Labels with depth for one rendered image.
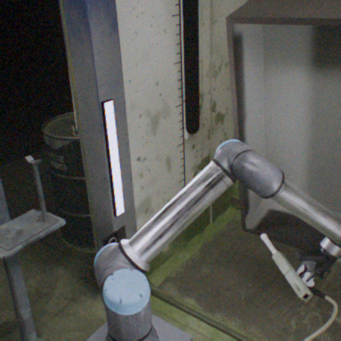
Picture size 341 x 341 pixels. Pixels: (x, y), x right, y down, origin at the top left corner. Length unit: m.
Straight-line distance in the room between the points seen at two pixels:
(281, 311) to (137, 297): 1.37
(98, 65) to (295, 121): 1.05
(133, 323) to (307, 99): 1.40
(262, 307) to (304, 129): 1.04
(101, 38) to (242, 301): 1.65
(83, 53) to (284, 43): 0.94
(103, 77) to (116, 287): 1.02
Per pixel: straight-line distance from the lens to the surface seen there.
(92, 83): 2.05
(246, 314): 2.58
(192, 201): 1.51
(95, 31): 2.01
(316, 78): 2.21
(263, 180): 1.43
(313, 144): 2.39
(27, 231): 2.02
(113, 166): 2.16
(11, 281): 2.32
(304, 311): 2.66
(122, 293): 1.42
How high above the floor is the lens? 1.83
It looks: 26 degrees down
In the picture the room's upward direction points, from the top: 3 degrees counter-clockwise
